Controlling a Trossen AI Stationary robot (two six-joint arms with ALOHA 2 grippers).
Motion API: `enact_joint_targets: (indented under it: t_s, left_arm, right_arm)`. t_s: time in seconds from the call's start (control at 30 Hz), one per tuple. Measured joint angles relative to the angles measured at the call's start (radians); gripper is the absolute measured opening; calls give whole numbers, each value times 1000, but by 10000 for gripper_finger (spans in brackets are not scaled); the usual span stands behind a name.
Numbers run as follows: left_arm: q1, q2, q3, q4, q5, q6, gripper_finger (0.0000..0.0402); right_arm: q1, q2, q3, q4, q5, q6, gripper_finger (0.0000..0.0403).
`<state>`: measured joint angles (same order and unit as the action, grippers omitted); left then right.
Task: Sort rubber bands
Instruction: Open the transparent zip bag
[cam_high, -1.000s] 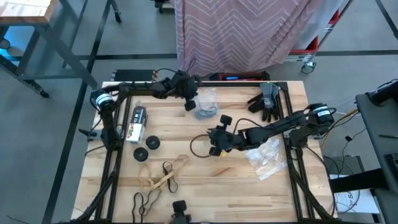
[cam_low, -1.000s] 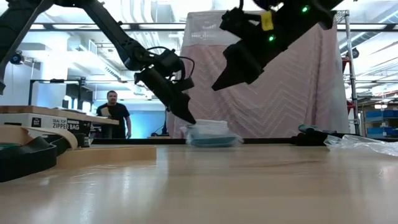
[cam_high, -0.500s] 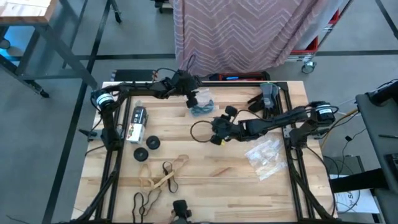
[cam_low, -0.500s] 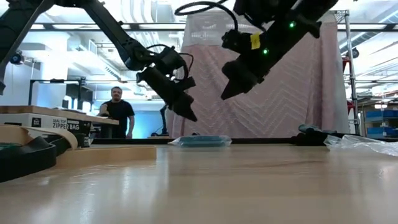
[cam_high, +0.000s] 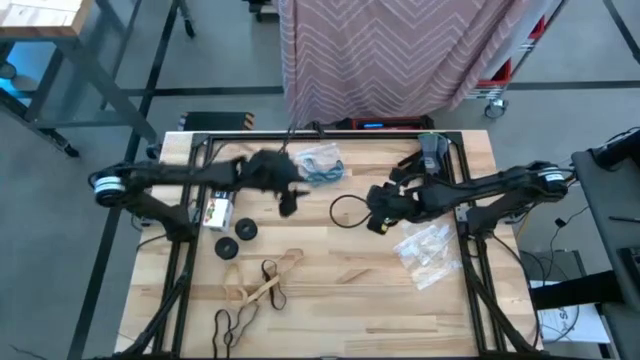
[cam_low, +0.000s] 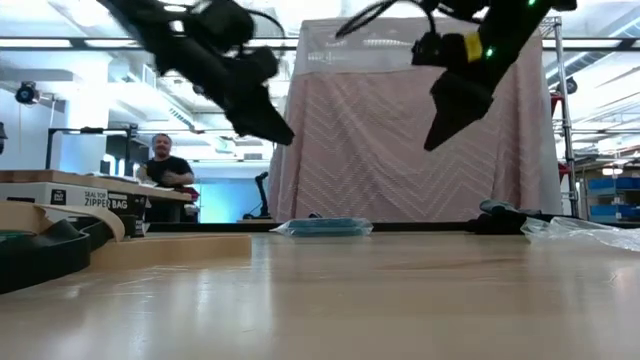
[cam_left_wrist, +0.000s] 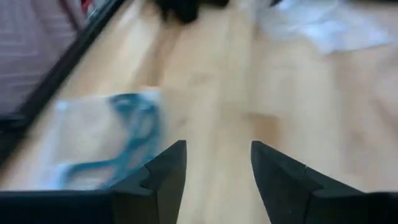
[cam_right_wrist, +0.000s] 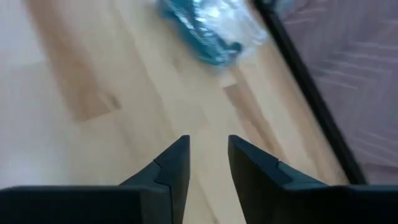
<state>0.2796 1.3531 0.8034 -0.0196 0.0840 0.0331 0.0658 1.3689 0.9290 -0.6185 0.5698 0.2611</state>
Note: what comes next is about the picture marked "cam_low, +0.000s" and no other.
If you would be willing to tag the black white zipper bag box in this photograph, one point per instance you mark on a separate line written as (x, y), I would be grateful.
(75, 196)

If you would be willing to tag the wide beige rubber band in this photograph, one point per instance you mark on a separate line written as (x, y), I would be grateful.
(175, 252)

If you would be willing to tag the blue storage bin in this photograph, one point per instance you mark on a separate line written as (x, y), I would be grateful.
(612, 211)
(612, 185)

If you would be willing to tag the heap of clear plastic bags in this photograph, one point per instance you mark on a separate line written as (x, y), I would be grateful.
(580, 231)

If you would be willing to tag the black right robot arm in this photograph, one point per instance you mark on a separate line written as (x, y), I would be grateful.
(560, 4)

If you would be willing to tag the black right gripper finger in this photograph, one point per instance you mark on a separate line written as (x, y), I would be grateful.
(457, 107)

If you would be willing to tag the pink chevron blanket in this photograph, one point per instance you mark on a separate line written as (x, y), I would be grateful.
(375, 165)

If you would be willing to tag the black ceiling camera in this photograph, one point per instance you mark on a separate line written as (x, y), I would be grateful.
(571, 86)
(26, 93)

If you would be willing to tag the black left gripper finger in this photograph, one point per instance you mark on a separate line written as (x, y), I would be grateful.
(265, 125)

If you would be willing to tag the person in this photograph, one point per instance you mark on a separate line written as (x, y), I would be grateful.
(167, 167)

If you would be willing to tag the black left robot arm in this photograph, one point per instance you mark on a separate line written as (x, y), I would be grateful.
(145, 25)

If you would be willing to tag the wooden top workbench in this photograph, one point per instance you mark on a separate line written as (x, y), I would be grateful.
(30, 176)

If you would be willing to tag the distant black metal frame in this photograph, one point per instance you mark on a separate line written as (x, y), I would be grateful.
(90, 130)

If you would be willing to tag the yellow tape tag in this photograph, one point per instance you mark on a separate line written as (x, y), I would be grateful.
(473, 47)

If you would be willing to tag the red plastic bin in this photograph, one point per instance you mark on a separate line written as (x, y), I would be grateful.
(556, 102)
(565, 170)

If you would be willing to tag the white air duct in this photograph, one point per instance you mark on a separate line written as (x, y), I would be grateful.
(125, 95)

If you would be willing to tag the clear plastic zipper bag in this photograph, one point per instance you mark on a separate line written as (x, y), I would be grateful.
(280, 230)

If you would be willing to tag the red item on workbench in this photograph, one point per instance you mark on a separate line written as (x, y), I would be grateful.
(189, 193)

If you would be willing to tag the black floor stand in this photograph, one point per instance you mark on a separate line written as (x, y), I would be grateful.
(262, 200)

